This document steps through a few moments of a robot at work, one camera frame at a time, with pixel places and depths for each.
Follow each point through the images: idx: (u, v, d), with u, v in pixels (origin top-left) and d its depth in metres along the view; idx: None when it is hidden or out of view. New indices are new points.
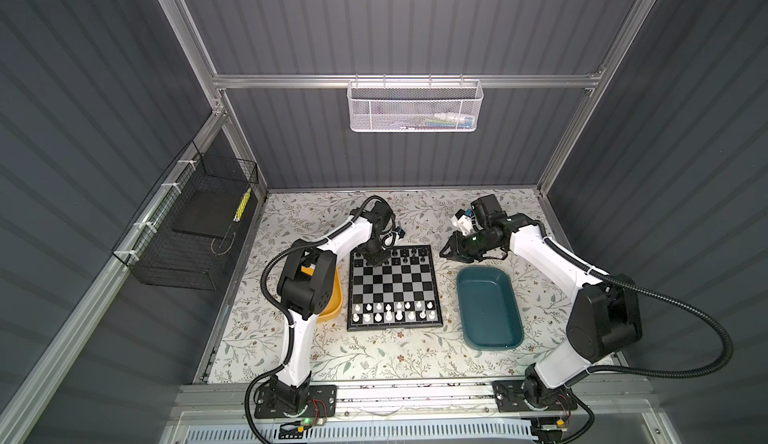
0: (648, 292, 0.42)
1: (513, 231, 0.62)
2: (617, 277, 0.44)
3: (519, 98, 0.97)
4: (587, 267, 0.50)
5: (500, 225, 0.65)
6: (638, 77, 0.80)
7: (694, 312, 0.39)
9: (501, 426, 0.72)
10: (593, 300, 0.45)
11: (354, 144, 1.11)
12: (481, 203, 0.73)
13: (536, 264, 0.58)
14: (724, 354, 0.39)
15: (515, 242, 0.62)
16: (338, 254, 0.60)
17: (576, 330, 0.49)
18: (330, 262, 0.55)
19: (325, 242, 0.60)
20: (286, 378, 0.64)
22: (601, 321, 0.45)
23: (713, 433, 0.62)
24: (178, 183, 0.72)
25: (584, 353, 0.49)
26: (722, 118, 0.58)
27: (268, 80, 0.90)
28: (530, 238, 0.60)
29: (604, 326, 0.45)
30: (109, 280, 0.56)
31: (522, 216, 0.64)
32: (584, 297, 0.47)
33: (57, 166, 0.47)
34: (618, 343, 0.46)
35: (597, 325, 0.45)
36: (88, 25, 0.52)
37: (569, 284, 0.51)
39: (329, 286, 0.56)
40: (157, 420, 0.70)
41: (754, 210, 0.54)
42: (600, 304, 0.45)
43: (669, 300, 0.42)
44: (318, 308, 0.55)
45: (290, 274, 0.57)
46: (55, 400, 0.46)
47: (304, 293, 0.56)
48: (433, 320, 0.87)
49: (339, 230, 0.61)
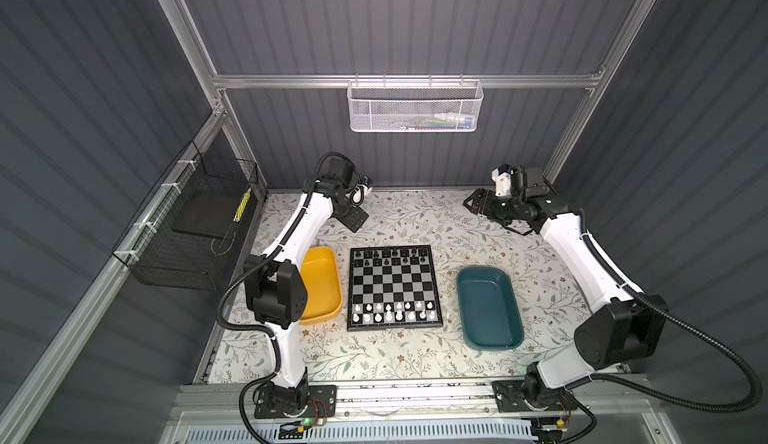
0: (676, 319, 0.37)
1: (551, 217, 0.56)
2: (649, 300, 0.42)
3: (519, 98, 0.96)
4: (622, 280, 0.47)
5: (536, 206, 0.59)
6: (638, 78, 0.80)
7: (710, 341, 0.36)
9: (501, 426, 0.72)
10: (618, 317, 0.43)
11: (354, 144, 1.11)
12: (523, 174, 0.63)
13: (565, 260, 0.54)
14: (748, 398, 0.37)
15: (549, 228, 0.56)
16: (302, 250, 0.54)
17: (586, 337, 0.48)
18: (292, 272, 0.49)
19: (281, 251, 0.53)
20: (282, 379, 0.62)
22: (617, 337, 0.42)
23: (713, 433, 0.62)
24: (178, 183, 0.72)
25: (587, 358, 0.49)
26: (722, 119, 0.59)
27: (268, 80, 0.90)
28: (566, 230, 0.54)
29: (619, 342, 0.42)
30: (109, 280, 0.56)
31: (564, 201, 0.58)
32: (608, 311, 0.45)
33: (56, 166, 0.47)
34: (627, 355, 0.44)
35: (611, 339, 0.43)
36: (87, 24, 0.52)
37: (594, 293, 0.48)
39: (305, 289, 0.54)
40: (157, 420, 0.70)
41: (755, 211, 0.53)
42: (623, 322, 0.42)
43: (707, 340, 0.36)
44: (299, 313, 0.54)
45: (253, 291, 0.52)
46: (54, 402, 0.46)
47: (278, 306, 0.52)
48: (433, 320, 0.87)
49: (291, 229, 0.56)
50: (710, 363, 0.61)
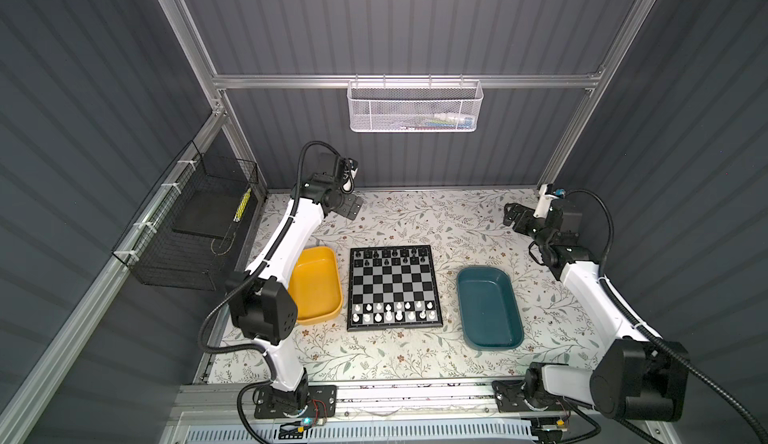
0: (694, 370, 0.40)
1: (570, 261, 0.59)
2: (668, 344, 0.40)
3: (519, 98, 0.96)
4: (636, 322, 0.47)
5: (556, 253, 0.62)
6: (638, 78, 0.80)
7: (725, 396, 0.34)
9: (501, 426, 0.72)
10: (626, 356, 0.41)
11: (354, 144, 1.11)
12: (562, 215, 0.63)
13: (584, 305, 0.54)
14: None
15: (567, 271, 0.59)
16: (287, 264, 0.50)
17: (601, 381, 0.46)
18: (279, 290, 0.46)
19: (265, 266, 0.49)
20: (280, 386, 0.62)
22: (630, 379, 0.41)
23: (714, 434, 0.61)
24: (178, 183, 0.72)
25: (602, 407, 0.45)
26: (722, 119, 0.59)
27: (268, 80, 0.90)
28: (585, 274, 0.55)
29: (630, 386, 0.41)
30: (109, 280, 0.56)
31: (585, 250, 0.64)
32: (619, 348, 0.44)
33: (57, 167, 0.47)
34: (647, 412, 0.41)
35: (623, 380, 0.41)
36: (87, 24, 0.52)
37: (608, 333, 0.47)
39: (294, 305, 0.51)
40: (157, 420, 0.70)
41: (755, 211, 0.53)
42: (634, 363, 0.41)
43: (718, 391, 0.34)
44: (287, 329, 0.50)
45: (239, 310, 0.48)
46: (54, 402, 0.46)
47: (266, 323, 0.48)
48: (433, 320, 0.87)
49: (275, 244, 0.52)
50: (712, 363, 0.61)
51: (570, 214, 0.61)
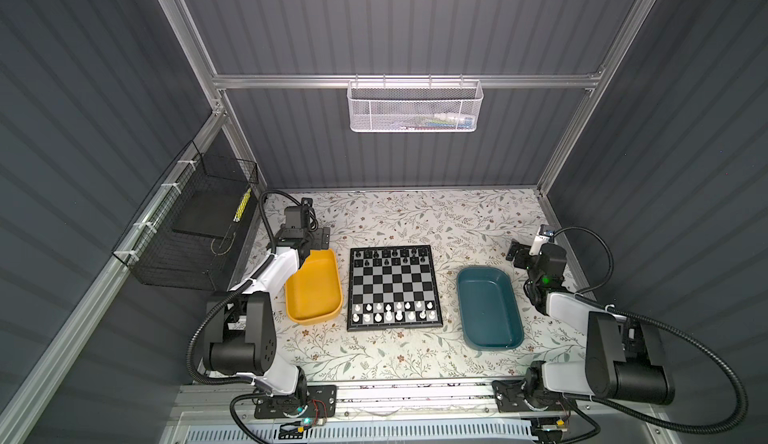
0: (659, 323, 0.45)
1: (550, 294, 0.67)
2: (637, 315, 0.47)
3: (519, 98, 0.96)
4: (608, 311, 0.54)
5: (541, 292, 0.71)
6: (638, 78, 0.80)
7: (689, 338, 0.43)
9: (501, 426, 0.72)
10: (603, 320, 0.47)
11: (354, 144, 1.11)
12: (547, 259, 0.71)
13: (570, 324, 0.60)
14: (738, 409, 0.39)
15: (550, 303, 0.67)
16: (269, 290, 0.50)
17: (593, 363, 0.48)
18: (263, 301, 0.46)
19: (252, 283, 0.51)
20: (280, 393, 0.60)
22: (613, 344, 0.45)
23: (714, 434, 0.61)
24: (178, 183, 0.72)
25: (597, 389, 0.46)
26: (722, 119, 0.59)
27: (268, 80, 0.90)
28: (559, 293, 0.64)
29: (617, 354, 0.45)
30: (109, 280, 0.56)
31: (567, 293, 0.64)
32: (597, 316, 0.52)
33: (56, 166, 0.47)
34: (640, 386, 0.43)
35: (607, 345, 0.45)
36: (87, 24, 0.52)
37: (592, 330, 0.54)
39: (273, 332, 0.48)
40: (157, 420, 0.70)
41: (757, 210, 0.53)
42: (612, 329, 0.46)
43: (690, 340, 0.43)
44: (268, 359, 0.46)
45: (218, 336, 0.45)
46: (53, 402, 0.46)
47: (245, 348, 0.45)
48: (433, 320, 0.87)
49: (263, 267, 0.57)
50: (712, 363, 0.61)
51: (556, 259, 0.69)
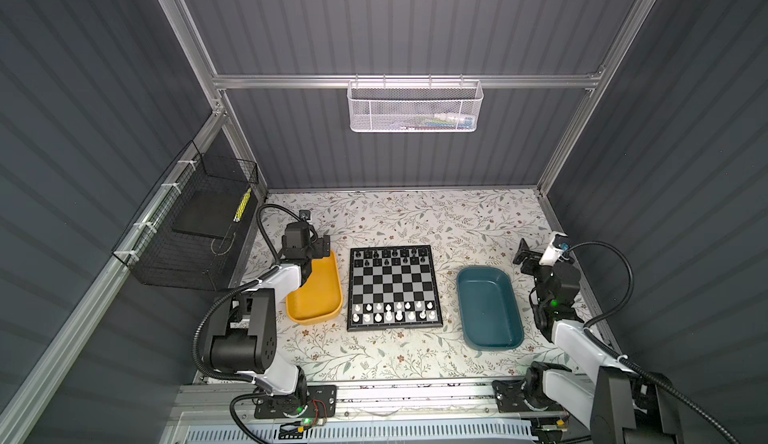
0: (674, 391, 0.42)
1: (556, 324, 0.64)
2: (653, 373, 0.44)
3: (519, 98, 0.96)
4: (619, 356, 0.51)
5: (547, 317, 0.67)
6: (638, 78, 0.80)
7: (705, 414, 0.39)
9: (501, 427, 0.72)
10: (615, 380, 0.44)
11: (354, 144, 1.11)
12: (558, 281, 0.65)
13: (575, 359, 0.57)
14: None
15: (557, 332, 0.63)
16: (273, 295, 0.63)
17: (601, 422, 0.44)
18: (268, 296, 0.48)
19: (256, 284, 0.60)
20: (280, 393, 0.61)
22: (622, 408, 0.42)
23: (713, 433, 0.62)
24: (178, 183, 0.72)
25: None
26: (722, 119, 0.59)
27: (268, 80, 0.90)
28: (568, 325, 0.62)
29: (626, 420, 0.41)
30: (109, 280, 0.56)
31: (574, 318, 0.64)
32: (605, 375, 0.45)
33: (56, 166, 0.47)
34: None
35: (615, 409, 0.42)
36: (88, 24, 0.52)
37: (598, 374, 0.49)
39: (274, 331, 0.49)
40: (157, 420, 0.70)
41: (756, 210, 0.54)
42: (622, 390, 0.43)
43: (707, 417, 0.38)
44: (268, 358, 0.46)
45: (221, 330, 0.46)
46: (53, 403, 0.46)
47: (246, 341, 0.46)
48: (433, 320, 0.87)
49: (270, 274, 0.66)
50: (712, 363, 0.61)
51: (567, 284, 0.63)
